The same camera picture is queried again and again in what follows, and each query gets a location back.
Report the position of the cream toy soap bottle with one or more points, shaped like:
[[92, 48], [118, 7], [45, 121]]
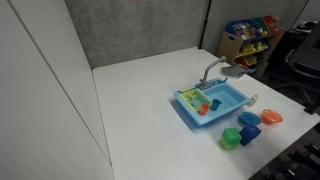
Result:
[[252, 100]]

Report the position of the orange plastic bowl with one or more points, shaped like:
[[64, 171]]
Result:
[[271, 116]]

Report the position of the blue plastic plate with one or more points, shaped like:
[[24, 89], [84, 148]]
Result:
[[249, 119]]

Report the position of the black office chair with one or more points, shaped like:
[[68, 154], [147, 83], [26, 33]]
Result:
[[306, 56]]

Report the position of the green toy cube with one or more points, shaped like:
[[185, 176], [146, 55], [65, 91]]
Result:
[[231, 136]]

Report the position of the dark blue toy cube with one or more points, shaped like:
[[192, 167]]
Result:
[[250, 134]]

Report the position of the gray metal mounting plate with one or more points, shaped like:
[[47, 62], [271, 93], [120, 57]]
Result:
[[234, 71]]

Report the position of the light blue toy sink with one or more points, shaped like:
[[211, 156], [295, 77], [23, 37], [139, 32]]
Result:
[[230, 96]]

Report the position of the blue plastic cup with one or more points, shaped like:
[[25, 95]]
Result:
[[215, 105]]

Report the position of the gray toy faucet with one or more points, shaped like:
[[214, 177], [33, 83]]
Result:
[[208, 71]]

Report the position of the black vertical pole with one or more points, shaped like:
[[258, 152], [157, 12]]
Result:
[[204, 25]]

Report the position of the wooden toy storage shelf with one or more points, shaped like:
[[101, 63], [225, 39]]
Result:
[[230, 43]]

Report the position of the black equipment beside table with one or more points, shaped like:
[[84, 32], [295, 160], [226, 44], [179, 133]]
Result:
[[300, 160]]

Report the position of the yellow-green dish rack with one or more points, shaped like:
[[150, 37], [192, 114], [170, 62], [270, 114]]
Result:
[[192, 98]]

